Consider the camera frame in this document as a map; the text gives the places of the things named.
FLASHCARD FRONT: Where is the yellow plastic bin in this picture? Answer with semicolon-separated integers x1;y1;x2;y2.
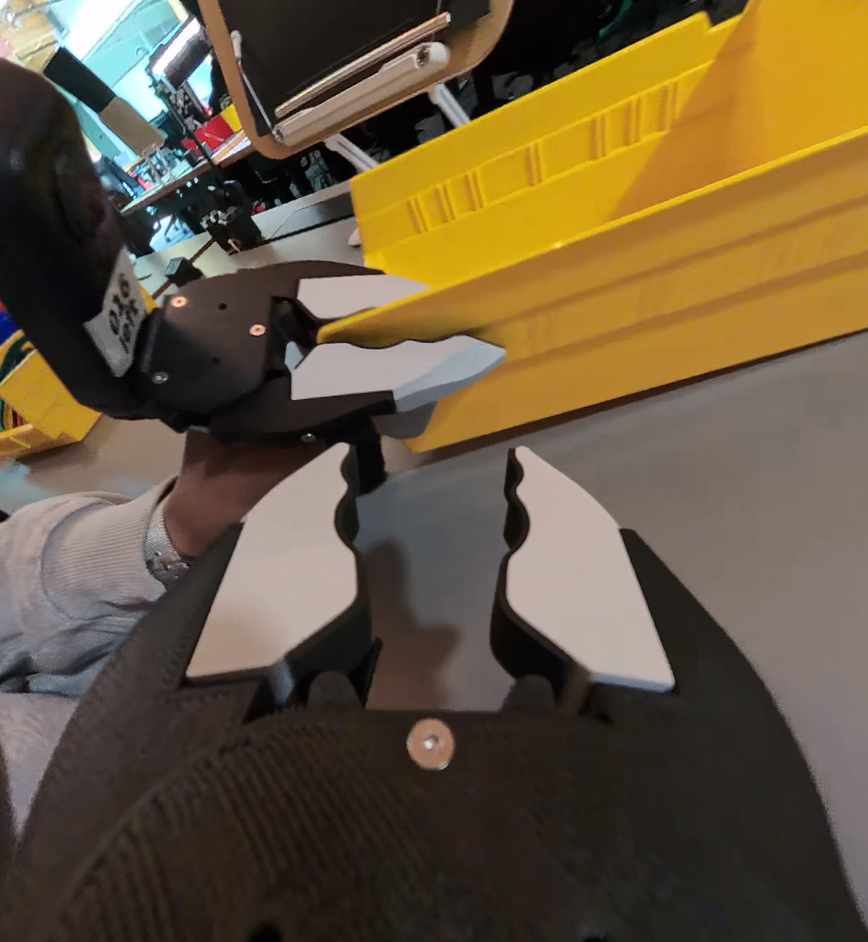
0;290;158;461
316;0;868;453

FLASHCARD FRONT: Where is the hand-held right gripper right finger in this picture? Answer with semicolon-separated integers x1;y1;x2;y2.
489;445;678;696

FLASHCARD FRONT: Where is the black battery charger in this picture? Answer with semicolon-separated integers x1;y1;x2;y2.
206;202;264;255

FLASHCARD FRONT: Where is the person's left hand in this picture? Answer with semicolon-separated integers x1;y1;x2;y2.
161;430;350;559

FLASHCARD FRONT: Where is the silver wrist bracelet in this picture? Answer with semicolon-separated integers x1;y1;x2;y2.
143;504;193;584

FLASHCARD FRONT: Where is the person's left forearm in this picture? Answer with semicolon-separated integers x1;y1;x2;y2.
0;474;181;700

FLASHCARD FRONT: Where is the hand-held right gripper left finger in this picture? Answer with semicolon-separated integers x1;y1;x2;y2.
185;442;373;699

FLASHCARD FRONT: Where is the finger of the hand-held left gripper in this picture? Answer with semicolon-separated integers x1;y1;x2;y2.
294;272;432;325
284;333;508;443

